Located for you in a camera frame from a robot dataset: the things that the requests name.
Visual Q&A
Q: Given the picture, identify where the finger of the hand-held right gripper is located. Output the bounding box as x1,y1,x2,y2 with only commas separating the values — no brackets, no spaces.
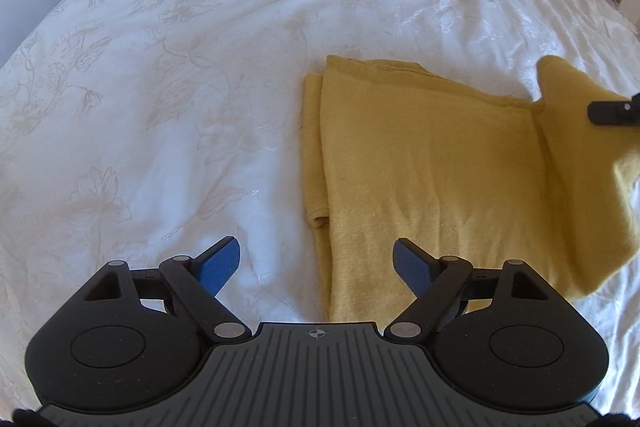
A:
587,92,640,126

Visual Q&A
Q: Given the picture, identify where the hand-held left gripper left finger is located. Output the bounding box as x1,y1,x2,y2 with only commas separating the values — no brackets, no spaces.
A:
82,235,252,342

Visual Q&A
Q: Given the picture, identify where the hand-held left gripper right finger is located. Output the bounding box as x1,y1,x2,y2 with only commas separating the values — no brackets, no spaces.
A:
384,237,551,342

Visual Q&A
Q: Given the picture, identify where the yellow knit sweater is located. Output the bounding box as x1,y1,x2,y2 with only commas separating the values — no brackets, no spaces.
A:
300,54,640,324

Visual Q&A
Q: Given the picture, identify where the white floral bedspread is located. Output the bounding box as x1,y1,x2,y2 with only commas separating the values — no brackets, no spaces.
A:
0,0,640,413

